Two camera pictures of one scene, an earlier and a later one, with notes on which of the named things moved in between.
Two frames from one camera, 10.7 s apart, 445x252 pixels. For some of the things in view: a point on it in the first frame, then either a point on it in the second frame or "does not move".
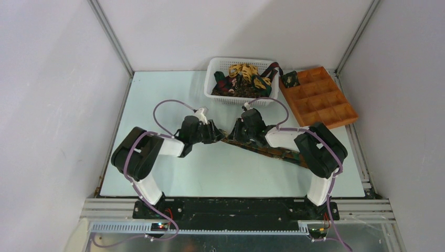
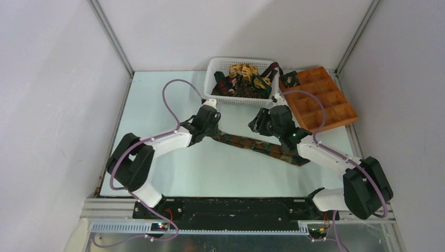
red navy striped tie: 274,72 does not move
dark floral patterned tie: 291,155 does not move
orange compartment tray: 319,99 does not move
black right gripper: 236,135 -> 258,123
